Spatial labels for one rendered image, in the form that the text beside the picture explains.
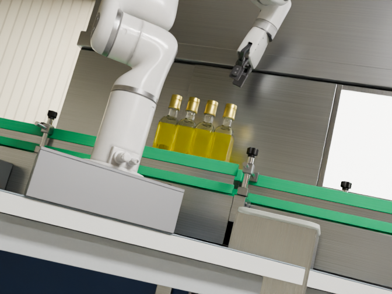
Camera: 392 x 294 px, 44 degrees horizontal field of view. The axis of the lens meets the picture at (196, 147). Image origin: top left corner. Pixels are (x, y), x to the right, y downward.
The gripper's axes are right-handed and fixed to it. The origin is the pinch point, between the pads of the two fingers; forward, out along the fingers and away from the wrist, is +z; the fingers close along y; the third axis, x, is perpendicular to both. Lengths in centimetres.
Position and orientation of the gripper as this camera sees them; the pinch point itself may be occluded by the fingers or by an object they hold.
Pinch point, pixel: (237, 76)
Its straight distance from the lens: 148.9
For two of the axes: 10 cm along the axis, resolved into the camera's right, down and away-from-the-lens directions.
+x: 8.4, 4.3, -3.4
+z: -4.9, 8.7, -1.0
